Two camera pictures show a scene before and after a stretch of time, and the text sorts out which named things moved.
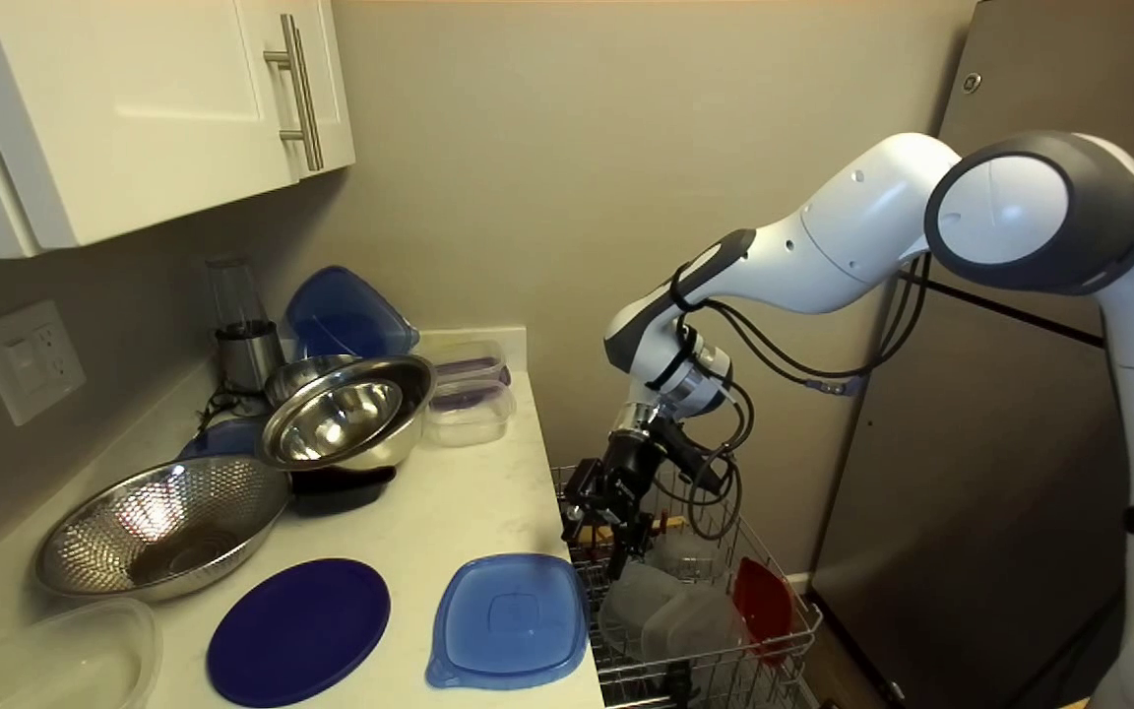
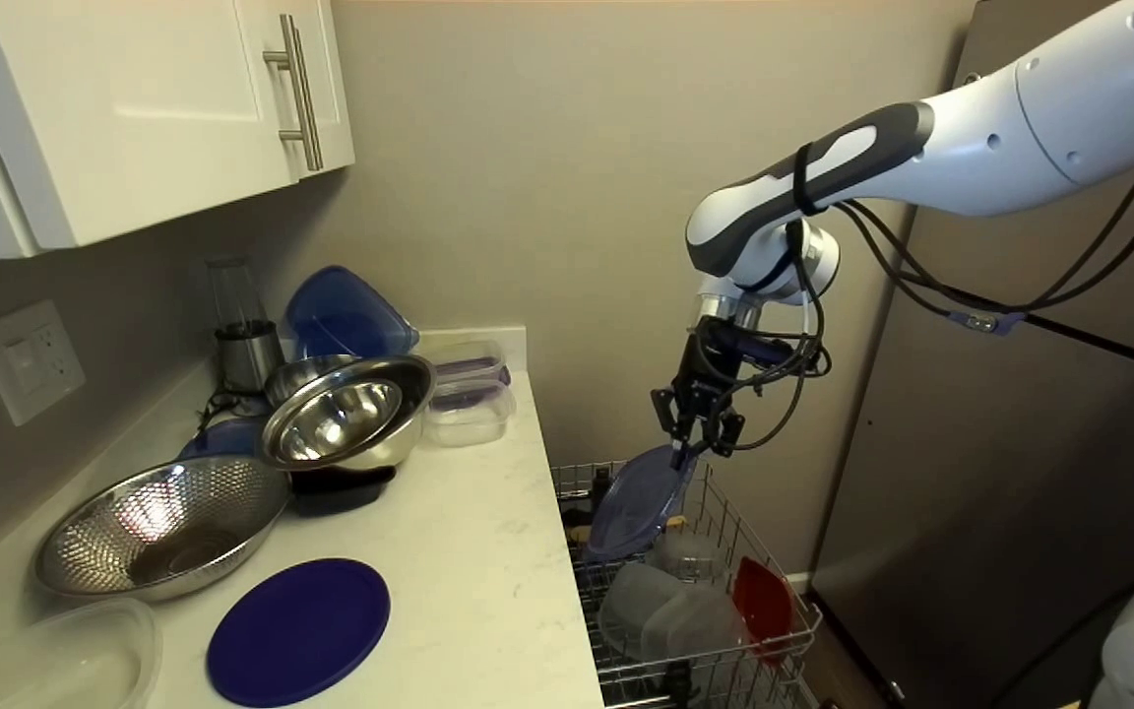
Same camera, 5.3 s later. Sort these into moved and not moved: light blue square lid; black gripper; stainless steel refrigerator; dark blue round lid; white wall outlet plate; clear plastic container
Moved: black gripper; light blue square lid
Not moved: dark blue round lid; stainless steel refrigerator; clear plastic container; white wall outlet plate
